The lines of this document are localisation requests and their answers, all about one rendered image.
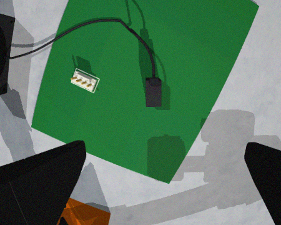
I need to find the green circuit board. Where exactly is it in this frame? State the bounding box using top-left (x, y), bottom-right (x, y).
top-left (31, 0), bottom-right (260, 184)

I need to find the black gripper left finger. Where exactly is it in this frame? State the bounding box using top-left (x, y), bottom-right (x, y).
top-left (0, 141), bottom-right (86, 225)

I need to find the black cable with plug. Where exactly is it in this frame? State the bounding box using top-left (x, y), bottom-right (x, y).
top-left (4, 19), bottom-right (162, 107)

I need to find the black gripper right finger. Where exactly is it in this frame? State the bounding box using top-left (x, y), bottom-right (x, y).
top-left (244, 142), bottom-right (281, 225)

